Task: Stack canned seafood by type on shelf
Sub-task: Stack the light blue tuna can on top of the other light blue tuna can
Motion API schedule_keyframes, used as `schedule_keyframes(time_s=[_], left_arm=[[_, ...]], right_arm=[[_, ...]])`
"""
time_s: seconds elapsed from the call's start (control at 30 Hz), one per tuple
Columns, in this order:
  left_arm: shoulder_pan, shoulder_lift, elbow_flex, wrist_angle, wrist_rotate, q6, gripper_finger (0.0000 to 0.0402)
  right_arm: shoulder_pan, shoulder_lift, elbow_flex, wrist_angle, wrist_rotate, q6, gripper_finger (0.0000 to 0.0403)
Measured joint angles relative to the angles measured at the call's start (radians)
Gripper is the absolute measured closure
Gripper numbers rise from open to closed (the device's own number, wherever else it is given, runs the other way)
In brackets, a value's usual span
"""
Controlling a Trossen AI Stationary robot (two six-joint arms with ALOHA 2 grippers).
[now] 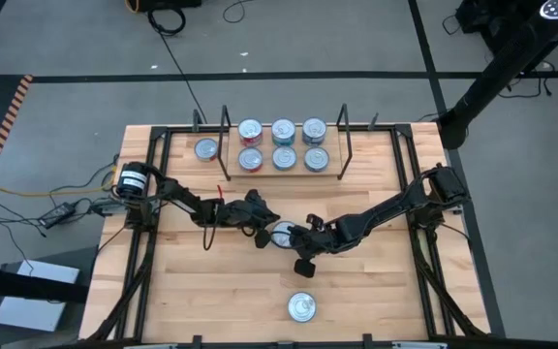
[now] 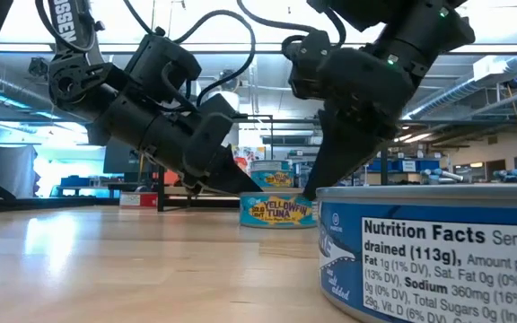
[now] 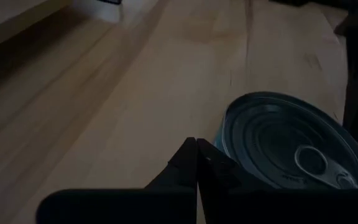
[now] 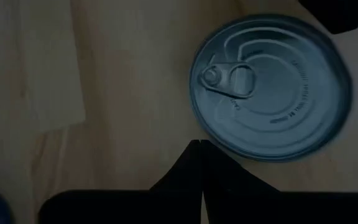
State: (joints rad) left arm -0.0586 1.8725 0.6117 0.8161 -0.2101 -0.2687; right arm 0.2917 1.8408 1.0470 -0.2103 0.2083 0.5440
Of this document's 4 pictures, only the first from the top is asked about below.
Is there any black desk edge bar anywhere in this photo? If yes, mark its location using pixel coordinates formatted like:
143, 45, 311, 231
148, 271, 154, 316
0, 264, 90, 304

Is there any black coiled floor cable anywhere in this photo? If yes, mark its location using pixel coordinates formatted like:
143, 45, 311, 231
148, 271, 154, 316
145, 2, 208, 125

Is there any white light bar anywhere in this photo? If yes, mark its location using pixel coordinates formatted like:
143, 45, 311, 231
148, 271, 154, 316
392, 340, 450, 349
122, 341, 179, 349

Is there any black power adapter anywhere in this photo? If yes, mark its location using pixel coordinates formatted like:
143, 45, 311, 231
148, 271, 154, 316
36, 201, 78, 230
88, 197, 128, 217

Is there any black floor equipment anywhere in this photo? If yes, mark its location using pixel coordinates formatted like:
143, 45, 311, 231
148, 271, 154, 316
455, 0, 542, 54

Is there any white flat box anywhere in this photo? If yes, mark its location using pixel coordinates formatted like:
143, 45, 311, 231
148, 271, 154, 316
0, 259, 81, 333

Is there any yellow floor cable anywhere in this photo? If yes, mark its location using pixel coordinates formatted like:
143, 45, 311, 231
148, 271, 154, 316
0, 164, 118, 200

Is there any wooden shelf with black frames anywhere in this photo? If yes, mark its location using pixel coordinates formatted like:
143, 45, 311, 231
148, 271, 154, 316
219, 102, 356, 181

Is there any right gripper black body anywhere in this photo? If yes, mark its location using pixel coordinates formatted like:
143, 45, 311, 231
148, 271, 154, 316
297, 212, 353, 258

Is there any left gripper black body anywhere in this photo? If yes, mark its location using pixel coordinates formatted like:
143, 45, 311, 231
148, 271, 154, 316
225, 188, 281, 230

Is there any black aluminium table frame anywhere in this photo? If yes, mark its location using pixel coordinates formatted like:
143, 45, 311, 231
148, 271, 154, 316
82, 123, 493, 349

